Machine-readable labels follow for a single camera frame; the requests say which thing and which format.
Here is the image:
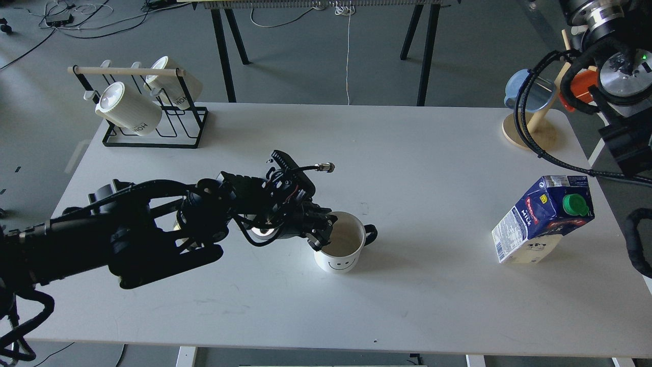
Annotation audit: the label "black trestle table legs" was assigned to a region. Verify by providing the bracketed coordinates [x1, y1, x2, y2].
[400, 4, 441, 107]
[210, 7, 252, 103]

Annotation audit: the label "white smiley face mug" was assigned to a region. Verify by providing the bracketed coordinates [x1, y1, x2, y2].
[314, 212, 378, 274]

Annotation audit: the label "black trestle table legs right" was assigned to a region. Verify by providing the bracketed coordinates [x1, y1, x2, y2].
[400, 4, 441, 107]

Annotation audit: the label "white hanging cord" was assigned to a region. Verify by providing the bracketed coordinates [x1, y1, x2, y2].
[334, 5, 356, 106]

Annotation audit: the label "blue milk carton green cap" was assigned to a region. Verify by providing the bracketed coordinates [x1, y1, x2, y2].
[491, 175, 595, 264]

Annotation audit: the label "white ribbed mug front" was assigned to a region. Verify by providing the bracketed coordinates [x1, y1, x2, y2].
[95, 82, 163, 136]

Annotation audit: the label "blue mug on tree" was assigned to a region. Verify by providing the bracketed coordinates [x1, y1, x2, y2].
[504, 69, 557, 113]

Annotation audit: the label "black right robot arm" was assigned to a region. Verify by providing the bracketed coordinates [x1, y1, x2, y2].
[513, 1, 650, 186]

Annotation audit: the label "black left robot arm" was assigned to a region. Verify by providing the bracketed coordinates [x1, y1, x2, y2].
[1, 149, 336, 366]

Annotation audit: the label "wooden mug tree stand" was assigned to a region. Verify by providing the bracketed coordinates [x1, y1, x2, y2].
[502, 29, 599, 152]

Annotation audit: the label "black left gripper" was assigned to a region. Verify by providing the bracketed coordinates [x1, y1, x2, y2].
[219, 149, 338, 252]

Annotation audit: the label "black wire mug rack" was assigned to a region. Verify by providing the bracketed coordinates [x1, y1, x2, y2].
[68, 60, 209, 149]

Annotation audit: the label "black trestle table legs left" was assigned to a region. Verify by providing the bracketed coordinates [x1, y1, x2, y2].
[210, 7, 252, 103]

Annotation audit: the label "orange mug on tree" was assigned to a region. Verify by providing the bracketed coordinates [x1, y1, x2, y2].
[555, 63, 598, 113]

